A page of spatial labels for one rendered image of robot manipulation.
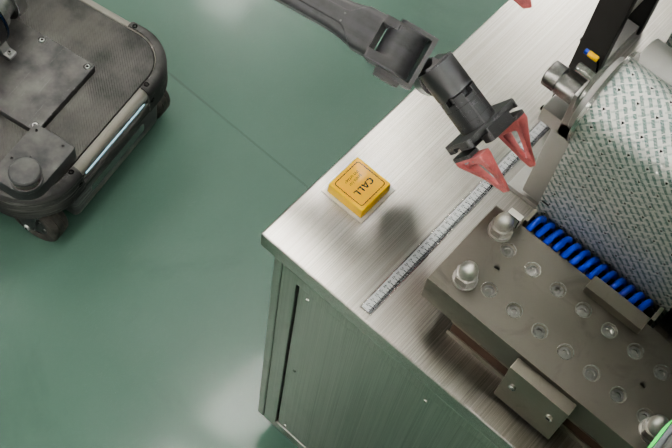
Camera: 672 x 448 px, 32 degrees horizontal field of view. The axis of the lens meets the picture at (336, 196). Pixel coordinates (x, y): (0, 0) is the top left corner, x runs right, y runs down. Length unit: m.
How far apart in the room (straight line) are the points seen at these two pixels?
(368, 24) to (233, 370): 1.23
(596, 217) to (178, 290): 1.32
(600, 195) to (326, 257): 0.43
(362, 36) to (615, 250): 0.46
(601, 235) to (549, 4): 0.57
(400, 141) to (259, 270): 0.94
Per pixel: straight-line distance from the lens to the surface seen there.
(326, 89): 3.03
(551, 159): 1.79
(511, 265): 1.69
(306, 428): 2.39
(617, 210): 1.63
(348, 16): 1.63
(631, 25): 2.11
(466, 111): 1.64
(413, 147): 1.91
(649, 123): 1.53
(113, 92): 2.73
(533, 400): 1.67
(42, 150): 2.62
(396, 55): 1.62
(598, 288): 1.69
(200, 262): 2.78
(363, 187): 1.83
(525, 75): 2.02
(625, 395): 1.66
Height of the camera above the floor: 2.52
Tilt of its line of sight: 61 degrees down
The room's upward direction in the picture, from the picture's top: 11 degrees clockwise
